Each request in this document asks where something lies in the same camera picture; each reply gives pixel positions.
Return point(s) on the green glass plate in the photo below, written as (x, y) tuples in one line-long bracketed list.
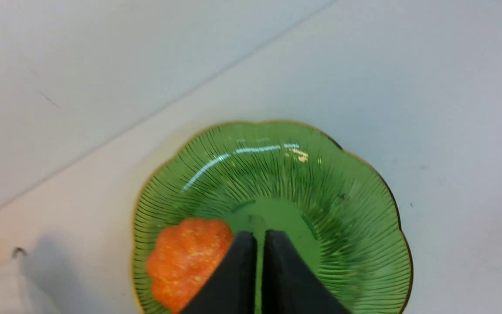
[(283, 175)]

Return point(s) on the white cloth bag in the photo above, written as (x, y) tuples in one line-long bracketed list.
[(18, 293)]

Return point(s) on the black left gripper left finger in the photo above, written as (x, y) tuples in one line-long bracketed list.
[(231, 287)]

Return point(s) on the orange toy pumpkin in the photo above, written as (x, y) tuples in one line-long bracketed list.
[(184, 258)]

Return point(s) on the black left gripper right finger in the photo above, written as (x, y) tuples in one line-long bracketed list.
[(289, 286)]

